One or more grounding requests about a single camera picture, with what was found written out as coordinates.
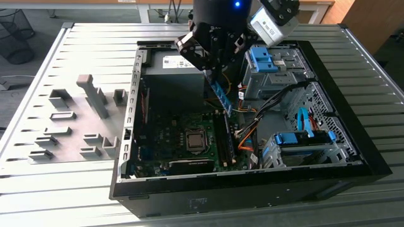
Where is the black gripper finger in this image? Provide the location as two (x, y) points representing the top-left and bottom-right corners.
(173, 25), (223, 71)
(219, 32), (253, 79)

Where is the blue drive carrier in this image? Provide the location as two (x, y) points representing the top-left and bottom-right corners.
(248, 46), (280, 73)

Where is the grey power supply unit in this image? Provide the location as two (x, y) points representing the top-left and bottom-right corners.
(145, 50), (209, 113)

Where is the tall metal drive cage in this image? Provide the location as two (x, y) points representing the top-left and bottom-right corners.
(241, 44), (316, 100)

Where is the white desk wooden top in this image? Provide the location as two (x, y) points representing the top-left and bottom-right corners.
(297, 0), (336, 24)

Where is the silver CPU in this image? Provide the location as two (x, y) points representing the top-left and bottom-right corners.
(185, 133), (205, 149)

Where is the dark green motherboard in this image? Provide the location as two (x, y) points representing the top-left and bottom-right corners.
(135, 110), (253, 177)

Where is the hard disk in blue carrier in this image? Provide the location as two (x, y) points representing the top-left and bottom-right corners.
(273, 131), (336, 146)

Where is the brown wooden cabinet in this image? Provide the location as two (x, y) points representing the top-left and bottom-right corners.
(343, 0), (404, 56)

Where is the grey parts rack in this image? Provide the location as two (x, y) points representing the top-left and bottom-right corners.
(27, 74), (131, 165)

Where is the black graphics card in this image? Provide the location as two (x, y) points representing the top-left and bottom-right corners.
(167, 158), (216, 175)

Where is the low metal disk bay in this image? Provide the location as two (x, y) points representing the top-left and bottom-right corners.
(259, 141), (349, 169)

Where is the black open PC case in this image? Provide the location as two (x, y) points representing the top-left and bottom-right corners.
(108, 40), (393, 218)

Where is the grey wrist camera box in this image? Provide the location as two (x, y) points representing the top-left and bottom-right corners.
(248, 0), (300, 47)

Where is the thin yellow wire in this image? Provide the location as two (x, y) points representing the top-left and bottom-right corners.
(204, 72), (233, 103)

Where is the black cable bundle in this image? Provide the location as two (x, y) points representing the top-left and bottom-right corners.
(253, 81), (309, 120)

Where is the light blue flat wire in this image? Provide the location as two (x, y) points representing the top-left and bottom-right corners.
(297, 107), (315, 138)

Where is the orange wire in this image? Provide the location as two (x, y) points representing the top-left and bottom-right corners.
(237, 125), (259, 151)

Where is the black wire mesh bin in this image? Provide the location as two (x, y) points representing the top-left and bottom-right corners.
(0, 9), (36, 65)

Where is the white floor cable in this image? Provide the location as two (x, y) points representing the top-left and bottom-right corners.
(0, 74), (36, 91)

